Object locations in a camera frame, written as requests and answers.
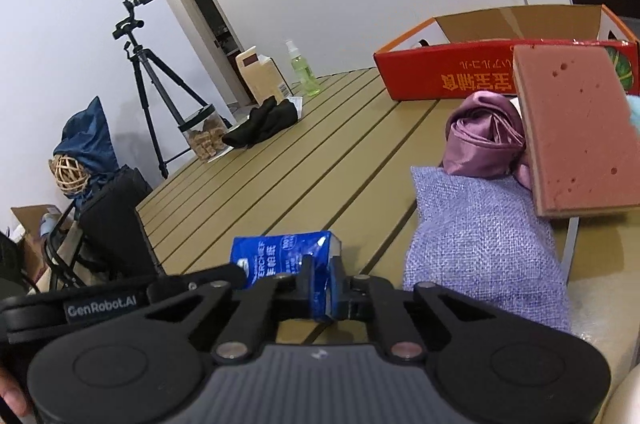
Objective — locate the blue tissue packet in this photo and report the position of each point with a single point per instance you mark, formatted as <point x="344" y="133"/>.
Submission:
<point x="280" y="254"/>

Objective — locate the brown cardboard box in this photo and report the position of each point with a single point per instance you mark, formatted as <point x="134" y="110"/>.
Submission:
<point x="30" y="224"/>

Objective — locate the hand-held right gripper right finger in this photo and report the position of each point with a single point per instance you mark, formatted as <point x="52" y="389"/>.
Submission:
<point x="341" y="289"/>

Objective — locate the green spray bottle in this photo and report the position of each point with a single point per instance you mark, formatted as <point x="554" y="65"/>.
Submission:
<point x="305" y="74"/>

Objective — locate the black suitcase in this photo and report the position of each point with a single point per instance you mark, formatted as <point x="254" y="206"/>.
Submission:
<point x="120" y="214"/>

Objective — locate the black cloth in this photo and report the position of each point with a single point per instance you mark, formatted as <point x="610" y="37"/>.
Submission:
<point x="262" y="124"/>

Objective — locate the clear jar with black lid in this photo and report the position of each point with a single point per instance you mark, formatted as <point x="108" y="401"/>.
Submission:
<point x="205" y="134"/>

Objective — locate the person's left hand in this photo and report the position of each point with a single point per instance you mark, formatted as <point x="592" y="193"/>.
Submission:
<point x="9" y="396"/>

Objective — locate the purple burlap pouch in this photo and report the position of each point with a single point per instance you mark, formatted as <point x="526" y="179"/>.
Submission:
<point x="480" y="244"/>

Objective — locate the dark blue bag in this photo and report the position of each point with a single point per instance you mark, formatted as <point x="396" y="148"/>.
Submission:
<point x="87" y="134"/>

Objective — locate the light blue plush toy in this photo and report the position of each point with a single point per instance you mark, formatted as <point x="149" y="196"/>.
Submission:
<point x="635" y="110"/>

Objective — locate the pink satin cloth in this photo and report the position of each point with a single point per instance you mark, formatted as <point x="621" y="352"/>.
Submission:
<point x="480" y="139"/>

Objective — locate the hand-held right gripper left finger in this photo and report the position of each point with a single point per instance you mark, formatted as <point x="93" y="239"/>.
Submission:
<point x="315" y="299"/>

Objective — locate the red cardboard box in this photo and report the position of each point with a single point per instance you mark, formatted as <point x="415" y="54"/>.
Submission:
<point x="430" y="71"/>

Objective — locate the wicker ball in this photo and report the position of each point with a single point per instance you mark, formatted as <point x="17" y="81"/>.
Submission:
<point x="70" y="174"/>

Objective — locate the black camera tripod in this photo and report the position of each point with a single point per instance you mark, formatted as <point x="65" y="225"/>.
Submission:
<point x="145" y="69"/>

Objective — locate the black folding stool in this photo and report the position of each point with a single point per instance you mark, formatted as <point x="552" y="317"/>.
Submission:
<point x="62" y="249"/>

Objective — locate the pink sponge block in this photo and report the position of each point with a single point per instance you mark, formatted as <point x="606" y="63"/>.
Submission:
<point x="575" y="129"/>

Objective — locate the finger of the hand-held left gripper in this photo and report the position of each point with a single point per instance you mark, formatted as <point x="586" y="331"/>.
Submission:
<point x="220" y="275"/>

